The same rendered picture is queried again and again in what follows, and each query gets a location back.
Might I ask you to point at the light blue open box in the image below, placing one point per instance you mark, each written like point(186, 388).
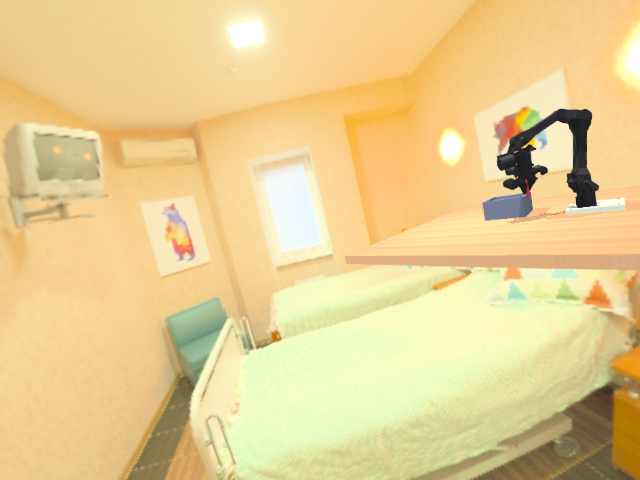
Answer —
point(507, 206)

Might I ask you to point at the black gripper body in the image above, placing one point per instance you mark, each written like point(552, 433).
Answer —
point(523, 172)

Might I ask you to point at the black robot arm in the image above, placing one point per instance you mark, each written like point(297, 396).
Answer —
point(579, 180)

